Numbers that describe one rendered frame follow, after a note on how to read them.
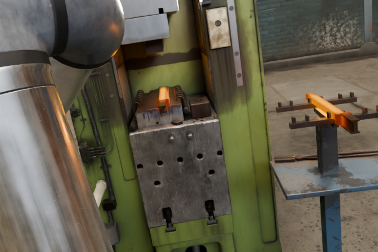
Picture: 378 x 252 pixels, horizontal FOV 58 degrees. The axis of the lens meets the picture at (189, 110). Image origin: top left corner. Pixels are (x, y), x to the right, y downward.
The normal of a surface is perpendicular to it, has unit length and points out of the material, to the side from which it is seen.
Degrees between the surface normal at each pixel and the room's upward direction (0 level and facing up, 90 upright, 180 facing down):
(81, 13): 111
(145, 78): 90
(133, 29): 90
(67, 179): 76
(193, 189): 90
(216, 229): 90
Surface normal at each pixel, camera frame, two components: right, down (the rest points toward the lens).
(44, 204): 0.51, -0.12
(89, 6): 0.83, 0.18
